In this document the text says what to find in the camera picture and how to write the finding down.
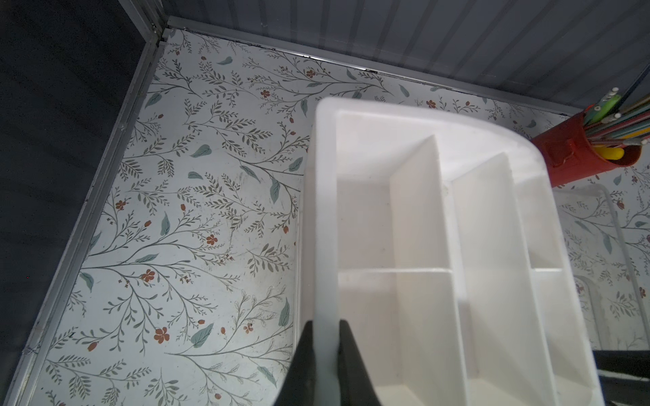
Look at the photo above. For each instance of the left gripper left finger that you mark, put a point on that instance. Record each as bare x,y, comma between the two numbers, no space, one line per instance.
299,385

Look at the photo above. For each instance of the white plastic drawer organizer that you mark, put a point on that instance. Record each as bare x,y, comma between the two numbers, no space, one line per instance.
436,236

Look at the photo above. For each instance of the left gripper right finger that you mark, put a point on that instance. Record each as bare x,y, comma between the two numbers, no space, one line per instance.
356,388

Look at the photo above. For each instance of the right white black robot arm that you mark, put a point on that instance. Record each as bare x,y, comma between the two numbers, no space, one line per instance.
624,376

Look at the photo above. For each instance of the red pencil cup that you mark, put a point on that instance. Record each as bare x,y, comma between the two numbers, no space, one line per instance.
569,156

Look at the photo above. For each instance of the pencils bundle in cup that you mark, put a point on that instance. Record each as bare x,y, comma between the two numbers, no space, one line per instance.
613,125

